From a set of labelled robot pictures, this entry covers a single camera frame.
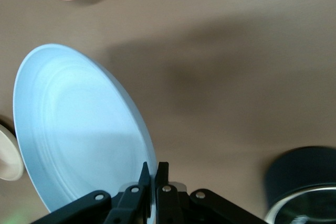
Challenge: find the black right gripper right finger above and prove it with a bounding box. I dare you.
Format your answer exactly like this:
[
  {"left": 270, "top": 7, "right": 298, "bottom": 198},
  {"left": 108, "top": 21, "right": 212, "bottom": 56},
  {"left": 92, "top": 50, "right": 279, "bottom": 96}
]
[{"left": 154, "top": 161, "right": 269, "bottom": 224}]

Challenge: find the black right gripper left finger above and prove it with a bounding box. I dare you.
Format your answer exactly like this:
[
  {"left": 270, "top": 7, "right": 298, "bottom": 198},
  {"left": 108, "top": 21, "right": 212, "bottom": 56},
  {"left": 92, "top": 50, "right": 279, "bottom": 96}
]
[{"left": 30, "top": 161, "right": 152, "bottom": 224}]

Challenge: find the blue plate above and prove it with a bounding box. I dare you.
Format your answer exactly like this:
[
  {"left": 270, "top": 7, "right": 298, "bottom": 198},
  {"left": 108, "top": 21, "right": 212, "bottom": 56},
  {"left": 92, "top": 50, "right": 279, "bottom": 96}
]
[{"left": 12, "top": 43, "right": 158, "bottom": 224}]

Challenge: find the beige plate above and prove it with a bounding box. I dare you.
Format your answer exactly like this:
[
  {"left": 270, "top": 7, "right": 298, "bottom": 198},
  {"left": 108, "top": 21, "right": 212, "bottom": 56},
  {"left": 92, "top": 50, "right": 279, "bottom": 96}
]
[{"left": 0, "top": 123, "right": 25, "bottom": 182}]

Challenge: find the glass lid with blue knob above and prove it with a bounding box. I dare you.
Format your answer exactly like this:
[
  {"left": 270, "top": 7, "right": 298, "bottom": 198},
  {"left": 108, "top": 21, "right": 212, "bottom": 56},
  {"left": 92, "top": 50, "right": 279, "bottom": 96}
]
[{"left": 264, "top": 185, "right": 336, "bottom": 224}]

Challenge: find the dark saucepan with blue handle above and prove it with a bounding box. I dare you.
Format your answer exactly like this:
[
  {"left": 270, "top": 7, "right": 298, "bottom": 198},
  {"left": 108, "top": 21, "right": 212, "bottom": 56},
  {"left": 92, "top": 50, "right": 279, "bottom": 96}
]
[{"left": 264, "top": 145, "right": 336, "bottom": 224}]

